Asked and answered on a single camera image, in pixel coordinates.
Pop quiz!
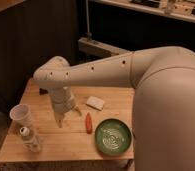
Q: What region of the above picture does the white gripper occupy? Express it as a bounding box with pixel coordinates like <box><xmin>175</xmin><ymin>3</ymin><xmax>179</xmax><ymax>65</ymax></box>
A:
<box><xmin>50</xmin><ymin>87</ymin><xmax>82</xmax><ymax>128</ymax></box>

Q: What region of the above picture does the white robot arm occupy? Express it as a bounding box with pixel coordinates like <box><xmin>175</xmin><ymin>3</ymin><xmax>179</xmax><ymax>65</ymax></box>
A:
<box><xmin>33</xmin><ymin>46</ymin><xmax>195</xmax><ymax>171</ymax></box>

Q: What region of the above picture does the clear plastic bottle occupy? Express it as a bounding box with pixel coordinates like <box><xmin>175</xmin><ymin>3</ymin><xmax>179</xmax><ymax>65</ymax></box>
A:
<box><xmin>19</xmin><ymin>127</ymin><xmax>42</xmax><ymax>152</ymax></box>

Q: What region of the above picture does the white sponge block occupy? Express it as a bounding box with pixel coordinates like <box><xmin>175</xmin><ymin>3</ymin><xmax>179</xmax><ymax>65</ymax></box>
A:
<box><xmin>86</xmin><ymin>96</ymin><xmax>105</xmax><ymax>110</ymax></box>

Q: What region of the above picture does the black rectangular object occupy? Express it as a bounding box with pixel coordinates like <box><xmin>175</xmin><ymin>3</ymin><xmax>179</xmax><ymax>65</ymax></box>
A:
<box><xmin>39</xmin><ymin>88</ymin><xmax>48</xmax><ymax>95</ymax></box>

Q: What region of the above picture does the wooden table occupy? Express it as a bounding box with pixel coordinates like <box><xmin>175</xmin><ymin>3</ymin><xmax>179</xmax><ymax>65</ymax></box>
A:
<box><xmin>0</xmin><ymin>80</ymin><xmax>133</xmax><ymax>162</ymax></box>

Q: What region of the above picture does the clear plastic cup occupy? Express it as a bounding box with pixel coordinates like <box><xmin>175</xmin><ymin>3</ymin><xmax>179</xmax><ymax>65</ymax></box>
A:
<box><xmin>9</xmin><ymin>104</ymin><xmax>32</xmax><ymax>126</ymax></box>

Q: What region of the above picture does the green round plate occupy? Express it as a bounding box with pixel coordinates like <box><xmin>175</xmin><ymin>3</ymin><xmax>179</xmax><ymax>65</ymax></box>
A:
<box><xmin>94</xmin><ymin>118</ymin><xmax>132</xmax><ymax>157</ymax></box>

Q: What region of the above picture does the grey metal beam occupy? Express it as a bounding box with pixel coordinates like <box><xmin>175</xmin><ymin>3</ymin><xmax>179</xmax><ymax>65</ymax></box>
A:
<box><xmin>78</xmin><ymin>37</ymin><xmax>128</xmax><ymax>60</ymax></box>

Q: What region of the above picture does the background shelf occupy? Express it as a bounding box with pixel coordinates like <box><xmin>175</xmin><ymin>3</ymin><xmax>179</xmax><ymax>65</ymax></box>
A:
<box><xmin>92</xmin><ymin>0</ymin><xmax>195</xmax><ymax>23</ymax></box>

